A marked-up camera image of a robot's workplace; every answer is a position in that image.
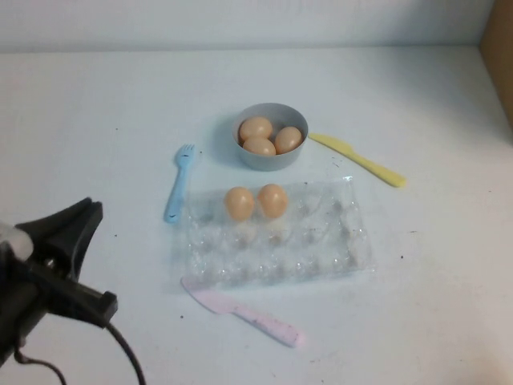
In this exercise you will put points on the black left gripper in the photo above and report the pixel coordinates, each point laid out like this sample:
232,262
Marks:
24,297

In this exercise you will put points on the brown egg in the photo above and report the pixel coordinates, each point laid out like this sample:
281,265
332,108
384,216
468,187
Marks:
288,139
259,147
273,200
239,203
255,127

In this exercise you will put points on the clear plastic egg tray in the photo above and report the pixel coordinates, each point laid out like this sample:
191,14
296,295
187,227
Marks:
320,240

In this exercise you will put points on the blue plastic fork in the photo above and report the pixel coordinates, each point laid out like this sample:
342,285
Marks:
176,188

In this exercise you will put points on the pink plastic knife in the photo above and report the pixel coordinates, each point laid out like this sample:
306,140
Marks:
240,310

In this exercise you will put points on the grey round bowl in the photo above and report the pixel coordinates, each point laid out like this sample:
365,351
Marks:
264,162

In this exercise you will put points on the yellow plastic knife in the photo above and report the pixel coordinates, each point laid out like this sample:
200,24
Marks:
360,160

